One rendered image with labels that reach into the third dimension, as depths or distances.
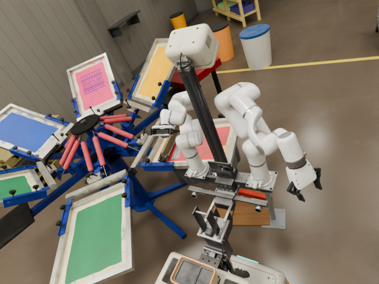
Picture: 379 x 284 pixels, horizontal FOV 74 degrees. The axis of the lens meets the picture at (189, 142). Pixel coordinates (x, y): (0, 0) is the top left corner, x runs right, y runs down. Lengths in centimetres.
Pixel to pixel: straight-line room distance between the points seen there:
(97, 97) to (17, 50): 264
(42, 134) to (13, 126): 35
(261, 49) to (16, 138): 401
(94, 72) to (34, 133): 107
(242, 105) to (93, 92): 262
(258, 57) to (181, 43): 393
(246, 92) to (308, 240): 175
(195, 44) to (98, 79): 256
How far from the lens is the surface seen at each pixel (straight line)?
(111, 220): 208
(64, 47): 623
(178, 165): 207
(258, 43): 494
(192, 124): 159
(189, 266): 154
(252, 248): 262
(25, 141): 337
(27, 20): 601
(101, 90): 347
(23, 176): 293
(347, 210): 280
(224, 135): 221
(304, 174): 111
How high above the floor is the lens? 233
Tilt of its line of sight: 37 degrees down
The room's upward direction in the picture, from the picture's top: 25 degrees counter-clockwise
